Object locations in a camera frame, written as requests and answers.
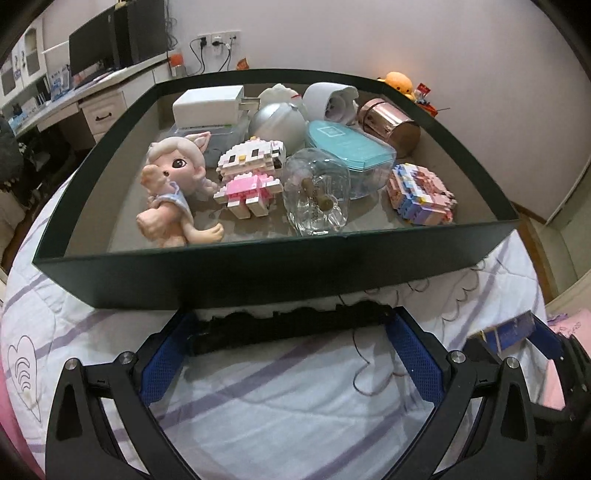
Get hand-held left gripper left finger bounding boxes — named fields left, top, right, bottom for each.
left=45, top=310, right=206, bottom=480

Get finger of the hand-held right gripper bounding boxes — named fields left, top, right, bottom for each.
left=526, top=313, right=583, bottom=370
left=464, top=336, right=509, bottom=370

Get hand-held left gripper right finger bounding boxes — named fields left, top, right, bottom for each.
left=385, top=305, right=539, bottom=480

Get dark blue box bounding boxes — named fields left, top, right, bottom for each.
left=464, top=310, right=550, bottom=356

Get black comb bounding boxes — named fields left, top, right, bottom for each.
left=191, top=302, right=398, bottom=356

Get dark green cardboard box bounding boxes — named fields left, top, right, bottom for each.
left=32, top=69, right=522, bottom=311

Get pink block figure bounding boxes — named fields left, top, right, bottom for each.
left=387, top=164, right=458, bottom=226

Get clear glass bottle with wick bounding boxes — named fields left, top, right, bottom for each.
left=281, top=148, right=352, bottom=237

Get white quilt with purple stripes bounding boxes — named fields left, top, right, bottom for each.
left=0, top=161, right=548, bottom=480

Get pink cloth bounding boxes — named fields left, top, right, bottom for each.
left=0, top=364, right=46, bottom=480

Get pale doll with pink hair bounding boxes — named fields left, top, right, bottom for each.
left=136, top=131, right=225, bottom=247

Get white cat block figure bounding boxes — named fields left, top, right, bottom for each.
left=213, top=136, right=286, bottom=220

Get teal lidded box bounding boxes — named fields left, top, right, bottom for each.
left=305, top=120, right=398, bottom=200

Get rose gold can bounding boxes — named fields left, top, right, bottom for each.
left=358, top=97, right=422, bottom=158

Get clear plastic case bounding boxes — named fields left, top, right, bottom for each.
left=168, top=117, right=250, bottom=156

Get black office chair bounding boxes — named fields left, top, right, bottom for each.
left=14, top=129, right=77, bottom=197

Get white charger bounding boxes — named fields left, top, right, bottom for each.
left=172, top=85, right=259, bottom=128

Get small toys in crate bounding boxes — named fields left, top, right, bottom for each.
left=413, top=83, right=438, bottom=114

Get dark clothing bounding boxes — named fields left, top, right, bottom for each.
left=0, top=115, right=24, bottom=185

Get white desk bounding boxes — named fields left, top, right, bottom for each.
left=0, top=51, right=172, bottom=149

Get silver ball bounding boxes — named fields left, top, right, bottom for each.
left=249, top=102, right=306, bottom=141

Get white cylindrical device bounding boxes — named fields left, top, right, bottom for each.
left=302, top=82, right=358, bottom=125

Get orange octopus plush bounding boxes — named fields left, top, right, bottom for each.
left=376, top=71, right=416, bottom=101

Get blue boxes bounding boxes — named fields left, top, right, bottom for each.
left=48, top=65, right=73, bottom=100

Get black computer monitor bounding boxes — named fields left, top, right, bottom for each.
left=68, top=2, right=116, bottom=78

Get white power outlet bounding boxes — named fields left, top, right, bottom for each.
left=198, top=30, right=242, bottom=47

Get black computer tower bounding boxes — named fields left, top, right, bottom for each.
left=113, top=0, right=168, bottom=70

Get black cable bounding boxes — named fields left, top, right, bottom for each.
left=189, top=38, right=208, bottom=75

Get grey cable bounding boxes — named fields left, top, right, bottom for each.
left=216, top=41, right=237, bottom=72

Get white wall cabinet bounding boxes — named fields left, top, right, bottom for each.
left=0, top=28, right=45, bottom=112

